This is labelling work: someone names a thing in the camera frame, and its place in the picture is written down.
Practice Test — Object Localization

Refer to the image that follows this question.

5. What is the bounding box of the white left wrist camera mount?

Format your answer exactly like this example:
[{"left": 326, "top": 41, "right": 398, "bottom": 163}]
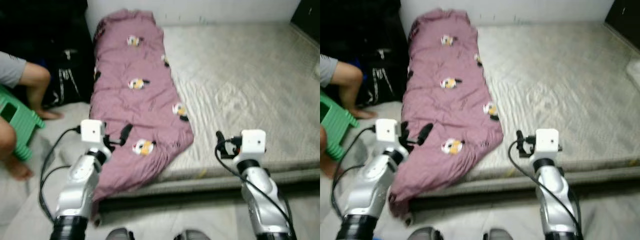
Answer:
[
  {"left": 375, "top": 118, "right": 410, "bottom": 156},
  {"left": 80, "top": 119, "right": 112, "bottom": 151}
]

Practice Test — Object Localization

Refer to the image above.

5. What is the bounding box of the dark bed base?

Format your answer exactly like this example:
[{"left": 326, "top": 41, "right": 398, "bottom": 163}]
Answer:
[
  {"left": 97, "top": 176, "right": 321, "bottom": 202},
  {"left": 407, "top": 176, "right": 640, "bottom": 203}
]

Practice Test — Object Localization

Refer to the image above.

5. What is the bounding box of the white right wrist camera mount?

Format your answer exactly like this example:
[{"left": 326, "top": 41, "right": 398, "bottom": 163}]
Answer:
[
  {"left": 530, "top": 128, "right": 562, "bottom": 163},
  {"left": 234, "top": 129, "right": 267, "bottom": 166}
]

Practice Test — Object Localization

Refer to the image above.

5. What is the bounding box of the green plastic stool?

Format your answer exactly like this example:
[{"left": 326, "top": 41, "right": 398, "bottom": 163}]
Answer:
[
  {"left": 0, "top": 84, "right": 46, "bottom": 162},
  {"left": 320, "top": 90, "right": 360, "bottom": 162}
]

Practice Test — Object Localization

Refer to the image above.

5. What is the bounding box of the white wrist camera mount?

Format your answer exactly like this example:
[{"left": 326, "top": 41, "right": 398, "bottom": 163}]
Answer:
[
  {"left": 530, "top": 128, "right": 562, "bottom": 163},
  {"left": 375, "top": 118, "right": 410, "bottom": 156},
  {"left": 80, "top": 119, "right": 112, "bottom": 151},
  {"left": 234, "top": 129, "right": 267, "bottom": 166}
]

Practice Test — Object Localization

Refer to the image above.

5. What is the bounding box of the person in grey shorts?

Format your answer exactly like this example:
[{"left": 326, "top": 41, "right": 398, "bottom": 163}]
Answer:
[
  {"left": 320, "top": 54, "right": 378, "bottom": 181},
  {"left": 0, "top": 50, "right": 65, "bottom": 182}
]

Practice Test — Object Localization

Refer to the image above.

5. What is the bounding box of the grey robot leg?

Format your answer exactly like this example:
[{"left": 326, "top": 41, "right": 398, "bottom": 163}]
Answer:
[
  {"left": 174, "top": 229, "right": 211, "bottom": 240},
  {"left": 407, "top": 226, "right": 443, "bottom": 240},
  {"left": 482, "top": 228, "right": 513, "bottom": 240},
  {"left": 105, "top": 227, "right": 135, "bottom": 240}
]

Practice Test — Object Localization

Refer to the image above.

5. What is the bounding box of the grey left robot leg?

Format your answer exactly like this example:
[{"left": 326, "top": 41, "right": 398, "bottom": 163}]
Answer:
[
  {"left": 407, "top": 226, "right": 443, "bottom": 240},
  {"left": 105, "top": 227, "right": 135, "bottom": 240}
]

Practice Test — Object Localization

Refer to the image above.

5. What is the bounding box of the white quilted mattress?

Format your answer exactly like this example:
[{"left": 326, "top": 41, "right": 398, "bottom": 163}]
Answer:
[
  {"left": 97, "top": 21, "right": 321, "bottom": 198},
  {"left": 400, "top": 20, "right": 640, "bottom": 198}
]

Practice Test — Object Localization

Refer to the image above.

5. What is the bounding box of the grey right robot leg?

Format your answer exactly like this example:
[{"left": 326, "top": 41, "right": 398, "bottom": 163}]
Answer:
[
  {"left": 174, "top": 229, "right": 211, "bottom": 240},
  {"left": 482, "top": 228, "right": 513, "bottom": 240}
]

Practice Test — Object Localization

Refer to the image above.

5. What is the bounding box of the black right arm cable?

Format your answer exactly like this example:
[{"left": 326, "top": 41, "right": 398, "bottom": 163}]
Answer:
[
  {"left": 215, "top": 144, "right": 297, "bottom": 237},
  {"left": 507, "top": 139, "right": 584, "bottom": 237}
]

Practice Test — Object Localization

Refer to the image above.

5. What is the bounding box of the black tufted headboard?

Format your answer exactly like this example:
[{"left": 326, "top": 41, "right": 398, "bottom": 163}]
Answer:
[
  {"left": 604, "top": 0, "right": 640, "bottom": 36},
  {"left": 290, "top": 0, "right": 321, "bottom": 43}
]

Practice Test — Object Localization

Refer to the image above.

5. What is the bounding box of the black bag with white print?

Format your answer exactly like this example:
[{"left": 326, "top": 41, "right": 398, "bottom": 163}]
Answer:
[
  {"left": 42, "top": 47, "right": 93, "bottom": 108},
  {"left": 357, "top": 45, "right": 408, "bottom": 108}
]

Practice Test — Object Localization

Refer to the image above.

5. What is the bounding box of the pink cartoon print blanket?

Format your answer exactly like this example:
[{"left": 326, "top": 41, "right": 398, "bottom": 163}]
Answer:
[
  {"left": 387, "top": 7, "right": 505, "bottom": 221},
  {"left": 89, "top": 9, "right": 195, "bottom": 223}
]

